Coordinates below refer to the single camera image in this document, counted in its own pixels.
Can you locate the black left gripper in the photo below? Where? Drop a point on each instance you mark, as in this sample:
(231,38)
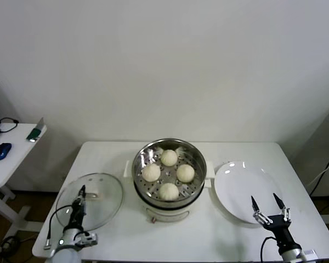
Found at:
(76,216)

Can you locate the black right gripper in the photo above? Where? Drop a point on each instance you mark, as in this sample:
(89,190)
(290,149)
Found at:
(278,230)

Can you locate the glass pot lid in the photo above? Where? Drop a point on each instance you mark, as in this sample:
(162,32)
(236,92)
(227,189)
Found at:
(107,197)

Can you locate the white steamed baozi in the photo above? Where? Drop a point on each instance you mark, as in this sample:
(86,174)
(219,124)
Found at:
(185,173)
(168,191)
(169,157)
(151,172)

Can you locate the steel steamer basket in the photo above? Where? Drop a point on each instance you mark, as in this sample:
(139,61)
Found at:
(197,170)

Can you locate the white oval plate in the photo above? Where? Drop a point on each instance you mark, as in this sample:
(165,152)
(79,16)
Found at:
(235,186)

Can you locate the white side desk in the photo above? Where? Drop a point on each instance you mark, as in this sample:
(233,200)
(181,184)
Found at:
(13,167)

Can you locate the green and white tool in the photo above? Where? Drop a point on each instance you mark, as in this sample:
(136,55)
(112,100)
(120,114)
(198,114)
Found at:
(35,133)

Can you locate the white electric cooking pot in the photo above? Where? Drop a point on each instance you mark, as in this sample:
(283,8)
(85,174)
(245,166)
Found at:
(167,215)

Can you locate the blue computer mouse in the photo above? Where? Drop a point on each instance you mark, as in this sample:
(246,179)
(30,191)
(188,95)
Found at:
(1,151)

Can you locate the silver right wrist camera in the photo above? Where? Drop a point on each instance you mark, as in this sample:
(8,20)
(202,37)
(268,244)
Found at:
(308,253)

